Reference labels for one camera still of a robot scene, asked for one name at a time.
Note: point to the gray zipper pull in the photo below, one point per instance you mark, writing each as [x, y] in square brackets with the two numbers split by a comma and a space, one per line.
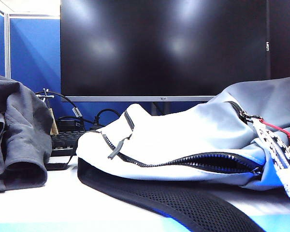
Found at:
[114, 151]

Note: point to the gray clothes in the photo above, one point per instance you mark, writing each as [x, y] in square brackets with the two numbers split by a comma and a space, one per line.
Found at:
[21, 120]

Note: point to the light gray backpack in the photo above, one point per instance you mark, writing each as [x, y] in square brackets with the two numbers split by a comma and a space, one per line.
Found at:
[183, 130]

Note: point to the black monitor without logo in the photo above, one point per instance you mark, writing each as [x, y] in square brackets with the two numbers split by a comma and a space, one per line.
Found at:
[285, 36]

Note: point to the black docking box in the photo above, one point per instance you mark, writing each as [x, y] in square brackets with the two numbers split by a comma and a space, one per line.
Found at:
[67, 123]

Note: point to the black keyboard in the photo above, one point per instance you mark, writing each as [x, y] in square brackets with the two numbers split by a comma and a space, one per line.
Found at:
[62, 142]

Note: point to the aluminium partition frame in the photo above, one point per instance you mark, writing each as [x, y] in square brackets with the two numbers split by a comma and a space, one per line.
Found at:
[6, 48]

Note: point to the beige canvas desk stand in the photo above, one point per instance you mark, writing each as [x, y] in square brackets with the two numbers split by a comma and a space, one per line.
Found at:
[53, 125]

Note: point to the large black computer monitor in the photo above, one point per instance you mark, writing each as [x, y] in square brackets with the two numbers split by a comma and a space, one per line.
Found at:
[147, 48]

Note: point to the black white patterned ribbon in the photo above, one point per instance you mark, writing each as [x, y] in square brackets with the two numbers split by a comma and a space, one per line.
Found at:
[270, 141]

